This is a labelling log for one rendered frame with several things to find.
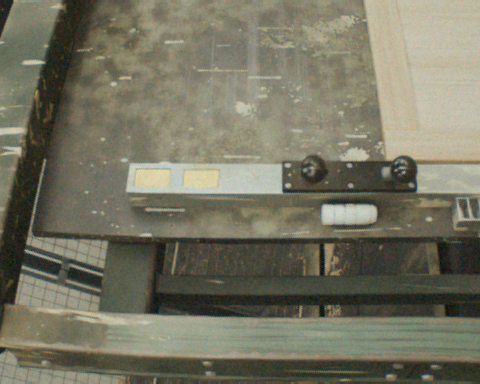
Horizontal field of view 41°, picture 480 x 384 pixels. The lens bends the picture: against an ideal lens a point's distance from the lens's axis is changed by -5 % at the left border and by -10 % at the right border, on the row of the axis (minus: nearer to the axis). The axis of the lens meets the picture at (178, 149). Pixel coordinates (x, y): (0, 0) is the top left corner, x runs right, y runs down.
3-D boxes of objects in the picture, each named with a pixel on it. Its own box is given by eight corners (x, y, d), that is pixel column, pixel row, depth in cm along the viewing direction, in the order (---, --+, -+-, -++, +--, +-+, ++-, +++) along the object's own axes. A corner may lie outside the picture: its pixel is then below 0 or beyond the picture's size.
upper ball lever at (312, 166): (321, 188, 95) (329, 183, 82) (295, 188, 96) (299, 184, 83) (322, 161, 96) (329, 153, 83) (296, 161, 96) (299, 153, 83)
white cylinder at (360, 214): (321, 228, 95) (374, 228, 94) (323, 218, 93) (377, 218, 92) (321, 210, 97) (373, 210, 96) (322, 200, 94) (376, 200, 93)
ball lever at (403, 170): (401, 188, 94) (421, 183, 81) (376, 188, 94) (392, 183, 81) (401, 162, 94) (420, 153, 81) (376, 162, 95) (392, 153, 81)
